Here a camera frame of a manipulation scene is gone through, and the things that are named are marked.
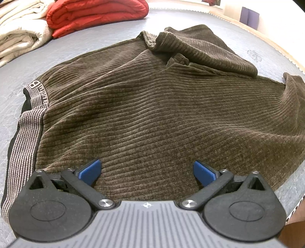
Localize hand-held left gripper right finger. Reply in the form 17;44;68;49
179;161;267;210

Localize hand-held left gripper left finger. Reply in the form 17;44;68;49
29;159;117;210

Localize brown corduroy pants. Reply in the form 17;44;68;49
1;24;305;221

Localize red folded blanket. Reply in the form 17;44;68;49
46;0;150;39

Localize cream folded blanket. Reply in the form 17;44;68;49
0;0;58;67

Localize purple box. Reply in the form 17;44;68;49
241;7;260;30

